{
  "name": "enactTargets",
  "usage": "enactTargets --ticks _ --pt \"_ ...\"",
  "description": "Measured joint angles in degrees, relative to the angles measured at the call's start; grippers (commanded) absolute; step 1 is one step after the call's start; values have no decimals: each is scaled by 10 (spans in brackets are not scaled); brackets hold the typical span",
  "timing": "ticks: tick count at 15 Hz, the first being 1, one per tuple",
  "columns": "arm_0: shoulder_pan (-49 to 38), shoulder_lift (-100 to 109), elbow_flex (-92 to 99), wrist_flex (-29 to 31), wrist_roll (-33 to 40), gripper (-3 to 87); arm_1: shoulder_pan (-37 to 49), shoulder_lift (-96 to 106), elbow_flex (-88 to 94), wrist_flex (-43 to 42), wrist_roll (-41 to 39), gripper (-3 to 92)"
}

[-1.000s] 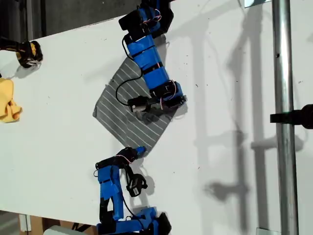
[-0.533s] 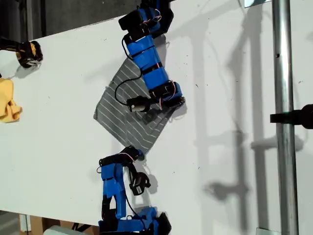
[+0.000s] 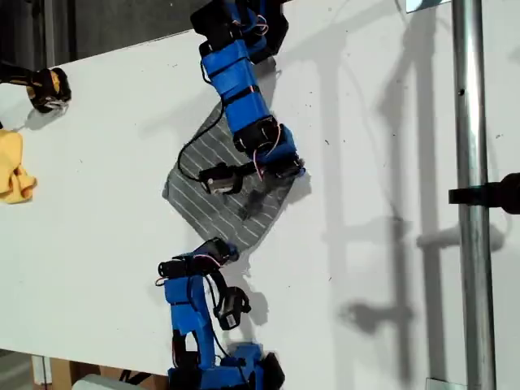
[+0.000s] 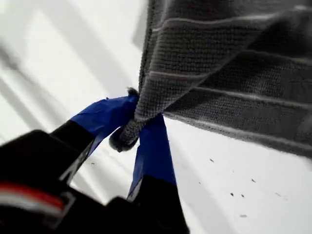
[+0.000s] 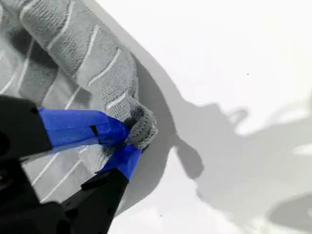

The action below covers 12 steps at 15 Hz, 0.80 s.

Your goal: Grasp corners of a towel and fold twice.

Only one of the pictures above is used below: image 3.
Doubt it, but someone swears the grey striped towel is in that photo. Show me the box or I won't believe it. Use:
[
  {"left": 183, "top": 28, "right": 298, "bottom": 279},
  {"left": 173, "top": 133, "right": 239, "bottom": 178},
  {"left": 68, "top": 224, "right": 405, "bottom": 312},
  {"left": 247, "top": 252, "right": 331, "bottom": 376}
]
[{"left": 162, "top": 103, "right": 304, "bottom": 255}]

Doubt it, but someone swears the white box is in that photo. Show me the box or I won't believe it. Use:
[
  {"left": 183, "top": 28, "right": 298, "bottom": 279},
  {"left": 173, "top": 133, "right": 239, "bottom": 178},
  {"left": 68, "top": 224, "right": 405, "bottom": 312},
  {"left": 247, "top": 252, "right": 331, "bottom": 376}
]
[{"left": 71, "top": 373, "right": 135, "bottom": 390}]

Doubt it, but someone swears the brown cardboard box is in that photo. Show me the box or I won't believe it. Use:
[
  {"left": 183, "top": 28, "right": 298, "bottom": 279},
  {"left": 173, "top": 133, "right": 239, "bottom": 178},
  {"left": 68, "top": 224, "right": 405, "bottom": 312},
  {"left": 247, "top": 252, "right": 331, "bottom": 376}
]
[{"left": 48, "top": 357, "right": 123, "bottom": 390}]

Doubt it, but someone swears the white table leg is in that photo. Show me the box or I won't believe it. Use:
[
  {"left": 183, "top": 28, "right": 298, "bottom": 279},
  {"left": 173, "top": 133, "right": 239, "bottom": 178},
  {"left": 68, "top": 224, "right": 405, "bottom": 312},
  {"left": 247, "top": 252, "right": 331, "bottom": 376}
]
[{"left": 31, "top": 355, "right": 53, "bottom": 385}]

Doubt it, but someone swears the yellow cloth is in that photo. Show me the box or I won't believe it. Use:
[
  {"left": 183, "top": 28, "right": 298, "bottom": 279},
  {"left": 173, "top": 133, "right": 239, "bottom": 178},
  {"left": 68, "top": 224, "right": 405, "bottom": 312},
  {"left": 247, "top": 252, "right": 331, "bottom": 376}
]
[{"left": 0, "top": 128, "right": 38, "bottom": 205}]

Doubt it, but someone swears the black and yellow clamp tool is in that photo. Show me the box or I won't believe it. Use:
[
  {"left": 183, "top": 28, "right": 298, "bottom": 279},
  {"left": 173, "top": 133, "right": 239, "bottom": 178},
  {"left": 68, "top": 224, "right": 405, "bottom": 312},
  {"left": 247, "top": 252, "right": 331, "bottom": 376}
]
[{"left": 0, "top": 59, "right": 73, "bottom": 115}]

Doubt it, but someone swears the black camera stalk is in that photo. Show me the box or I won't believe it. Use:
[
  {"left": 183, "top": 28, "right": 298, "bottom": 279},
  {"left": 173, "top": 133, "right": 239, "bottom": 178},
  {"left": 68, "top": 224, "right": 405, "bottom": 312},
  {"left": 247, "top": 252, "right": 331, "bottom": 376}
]
[
  {"left": 223, "top": 285, "right": 252, "bottom": 314},
  {"left": 233, "top": 162, "right": 255, "bottom": 192}
]

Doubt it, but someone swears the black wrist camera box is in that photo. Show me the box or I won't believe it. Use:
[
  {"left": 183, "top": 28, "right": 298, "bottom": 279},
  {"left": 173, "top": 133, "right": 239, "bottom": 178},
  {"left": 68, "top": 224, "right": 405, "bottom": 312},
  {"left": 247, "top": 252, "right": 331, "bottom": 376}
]
[
  {"left": 214, "top": 296, "right": 245, "bottom": 331},
  {"left": 199, "top": 162, "right": 241, "bottom": 197}
]

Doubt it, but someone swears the black camera cable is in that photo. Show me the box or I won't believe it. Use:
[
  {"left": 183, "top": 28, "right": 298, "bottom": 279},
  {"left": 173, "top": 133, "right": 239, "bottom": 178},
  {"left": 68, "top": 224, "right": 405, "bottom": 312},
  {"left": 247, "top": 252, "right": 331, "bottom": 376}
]
[
  {"left": 176, "top": 60, "right": 225, "bottom": 182},
  {"left": 202, "top": 270, "right": 235, "bottom": 361}
]

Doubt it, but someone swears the steel post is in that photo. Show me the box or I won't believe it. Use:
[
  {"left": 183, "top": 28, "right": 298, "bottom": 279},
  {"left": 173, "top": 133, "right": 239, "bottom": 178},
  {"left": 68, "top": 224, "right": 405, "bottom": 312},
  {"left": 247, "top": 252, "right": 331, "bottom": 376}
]
[{"left": 451, "top": 0, "right": 499, "bottom": 390}]

